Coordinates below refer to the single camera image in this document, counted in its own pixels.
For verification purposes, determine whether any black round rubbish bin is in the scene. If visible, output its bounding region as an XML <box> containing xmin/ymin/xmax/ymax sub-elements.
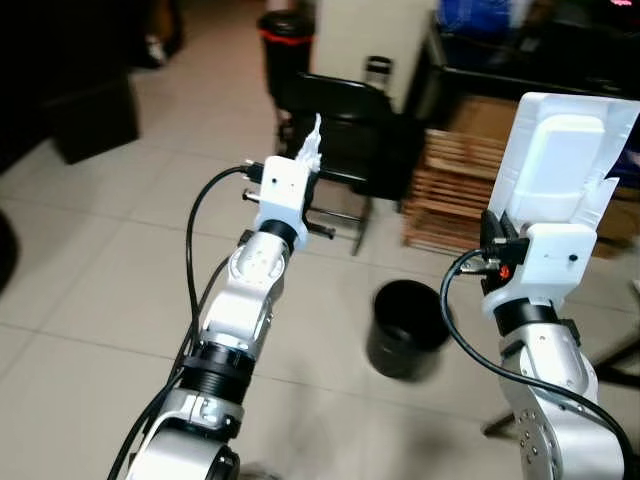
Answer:
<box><xmin>365</xmin><ymin>279</ymin><xmax>453</xmax><ymax>382</ymax></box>

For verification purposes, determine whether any black bin with red band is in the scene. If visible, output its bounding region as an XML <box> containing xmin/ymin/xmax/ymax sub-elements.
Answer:
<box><xmin>257</xmin><ymin>8</ymin><xmax>316</xmax><ymax>101</ymax></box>

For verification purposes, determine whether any wooden slatted pallet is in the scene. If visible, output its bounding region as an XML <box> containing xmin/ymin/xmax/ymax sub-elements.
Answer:
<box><xmin>402</xmin><ymin>95</ymin><xmax>640</xmax><ymax>259</ymax></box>

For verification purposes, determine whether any black chair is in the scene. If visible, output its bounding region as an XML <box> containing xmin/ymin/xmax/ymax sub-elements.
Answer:
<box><xmin>275</xmin><ymin>72</ymin><xmax>426</xmax><ymax>256</ymax></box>

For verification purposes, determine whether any clear bottle with dark cap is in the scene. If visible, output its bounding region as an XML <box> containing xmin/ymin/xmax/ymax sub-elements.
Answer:
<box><xmin>365</xmin><ymin>57</ymin><xmax>393</xmax><ymax>93</ymax></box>

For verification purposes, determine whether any white upright panel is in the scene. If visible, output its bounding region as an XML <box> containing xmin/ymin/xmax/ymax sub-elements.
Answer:
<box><xmin>313</xmin><ymin>0</ymin><xmax>438</xmax><ymax>113</ymax></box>

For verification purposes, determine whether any blue plastic crate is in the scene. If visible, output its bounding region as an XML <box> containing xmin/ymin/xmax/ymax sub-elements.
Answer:
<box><xmin>437</xmin><ymin>0</ymin><xmax>536</xmax><ymax>37</ymax></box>

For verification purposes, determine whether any dark low cabinet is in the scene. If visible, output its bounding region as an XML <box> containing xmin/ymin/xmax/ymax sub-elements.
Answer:
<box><xmin>40</xmin><ymin>70</ymin><xmax>141</xmax><ymax>166</ymax></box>

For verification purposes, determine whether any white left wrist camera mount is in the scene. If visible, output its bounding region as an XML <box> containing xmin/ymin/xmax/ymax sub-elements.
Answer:
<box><xmin>250</xmin><ymin>155</ymin><xmax>319</xmax><ymax>241</ymax></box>

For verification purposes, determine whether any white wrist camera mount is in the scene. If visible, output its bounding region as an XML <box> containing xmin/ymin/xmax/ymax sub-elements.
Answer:
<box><xmin>250</xmin><ymin>155</ymin><xmax>319</xmax><ymax>241</ymax></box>
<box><xmin>482</xmin><ymin>222</ymin><xmax>598</xmax><ymax>319</ymax></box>

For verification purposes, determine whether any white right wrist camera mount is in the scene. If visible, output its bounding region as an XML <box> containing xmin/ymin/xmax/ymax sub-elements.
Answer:
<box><xmin>482</xmin><ymin>222</ymin><xmax>598</xmax><ymax>319</ymax></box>

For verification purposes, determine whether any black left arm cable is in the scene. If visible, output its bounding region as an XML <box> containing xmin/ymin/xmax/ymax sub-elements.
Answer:
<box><xmin>108</xmin><ymin>160</ymin><xmax>265</xmax><ymax>480</ymax></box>

